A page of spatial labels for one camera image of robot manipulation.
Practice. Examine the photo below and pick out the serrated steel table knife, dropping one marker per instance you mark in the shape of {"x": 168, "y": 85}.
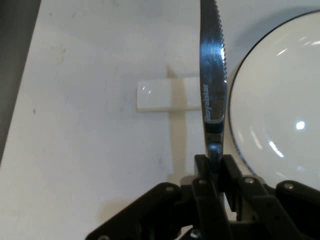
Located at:
{"x": 211, "y": 75}

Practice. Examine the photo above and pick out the white ceramic cutlery rest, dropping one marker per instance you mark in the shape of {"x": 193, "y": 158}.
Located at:
{"x": 155, "y": 95}

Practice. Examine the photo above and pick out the white plate with dark rim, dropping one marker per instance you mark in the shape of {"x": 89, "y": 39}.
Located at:
{"x": 275, "y": 100}

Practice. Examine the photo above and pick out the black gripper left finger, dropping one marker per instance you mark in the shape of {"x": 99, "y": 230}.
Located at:
{"x": 160, "y": 215}

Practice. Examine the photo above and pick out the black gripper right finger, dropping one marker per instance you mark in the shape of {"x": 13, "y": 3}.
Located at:
{"x": 275, "y": 215}

